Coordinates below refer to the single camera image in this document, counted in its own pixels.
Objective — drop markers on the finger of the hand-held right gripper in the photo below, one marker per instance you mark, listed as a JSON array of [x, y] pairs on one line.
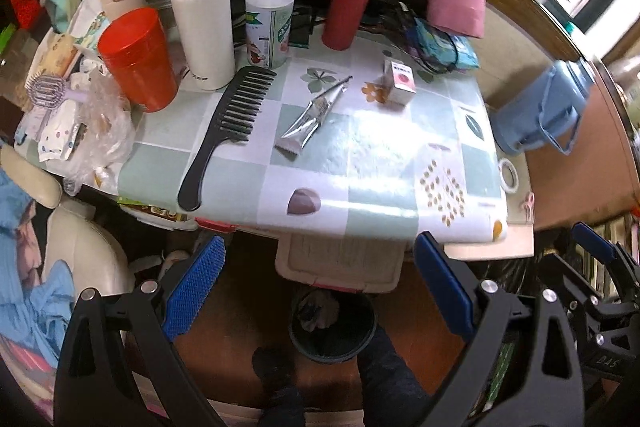
[[570, 279], [592, 242]]

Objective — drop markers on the blue plastic bag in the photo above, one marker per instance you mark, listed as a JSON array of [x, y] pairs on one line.
[[540, 107]]

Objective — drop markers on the squeezed silver tube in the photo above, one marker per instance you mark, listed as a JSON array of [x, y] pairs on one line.
[[310, 119]]

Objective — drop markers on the orange plastic cup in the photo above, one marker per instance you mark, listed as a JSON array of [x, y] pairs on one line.
[[137, 62]]

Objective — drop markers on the white tape roll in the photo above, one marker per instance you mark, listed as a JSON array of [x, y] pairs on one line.
[[511, 188]]

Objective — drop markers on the green white can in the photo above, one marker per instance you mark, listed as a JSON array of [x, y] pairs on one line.
[[267, 32]]

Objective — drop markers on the colourful printed box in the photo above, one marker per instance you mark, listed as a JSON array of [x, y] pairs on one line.
[[155, 212]]

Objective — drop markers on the pink hook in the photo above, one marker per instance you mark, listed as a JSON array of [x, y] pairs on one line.
[[527, 204]]

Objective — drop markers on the black trash bin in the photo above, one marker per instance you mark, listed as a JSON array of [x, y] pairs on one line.
[[330, 354]]

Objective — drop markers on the yellow dotted packet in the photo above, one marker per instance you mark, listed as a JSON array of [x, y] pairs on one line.
[[55, 57]]

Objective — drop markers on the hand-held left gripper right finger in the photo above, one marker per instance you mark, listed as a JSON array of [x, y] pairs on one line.
[[445, 287]]

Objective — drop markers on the white storage drawer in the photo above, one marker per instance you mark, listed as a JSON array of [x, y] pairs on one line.
[[340, 262]]

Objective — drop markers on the clear plastic bag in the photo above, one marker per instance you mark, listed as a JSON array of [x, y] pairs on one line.
[[105, 132]]

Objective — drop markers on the person's right leg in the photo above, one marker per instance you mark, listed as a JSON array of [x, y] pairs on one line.
[[390, 377]]

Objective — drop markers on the red clip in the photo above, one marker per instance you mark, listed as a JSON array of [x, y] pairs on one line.
[[215, 224]]

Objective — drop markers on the person's left leg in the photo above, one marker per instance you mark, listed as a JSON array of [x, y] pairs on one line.
[[280, 387]]

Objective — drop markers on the white chair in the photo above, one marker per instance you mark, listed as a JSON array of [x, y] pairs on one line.
[[75, 232]]

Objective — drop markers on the small white red box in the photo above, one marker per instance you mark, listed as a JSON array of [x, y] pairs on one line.
[[400, 82]]

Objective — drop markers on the white thermos flask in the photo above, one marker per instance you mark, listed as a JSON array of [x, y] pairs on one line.
[[205, 32]]

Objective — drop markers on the checked leaf-print tablecloth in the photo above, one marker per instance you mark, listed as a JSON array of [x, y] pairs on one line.
[[375, 157]]

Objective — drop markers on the teal packet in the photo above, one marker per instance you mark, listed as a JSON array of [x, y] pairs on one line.
[[435, 42]]

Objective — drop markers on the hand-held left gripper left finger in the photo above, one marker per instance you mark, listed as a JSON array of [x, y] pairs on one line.
[[195, 287]]

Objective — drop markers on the person's leg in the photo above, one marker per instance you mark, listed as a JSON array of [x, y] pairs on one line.
[[280, 387], [390, 377]]

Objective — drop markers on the black wide-tooth comb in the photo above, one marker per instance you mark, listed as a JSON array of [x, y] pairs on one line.
[[235, 107]]

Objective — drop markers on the red flip-top bottle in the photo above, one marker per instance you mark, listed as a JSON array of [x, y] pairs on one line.
[[345, 12]]

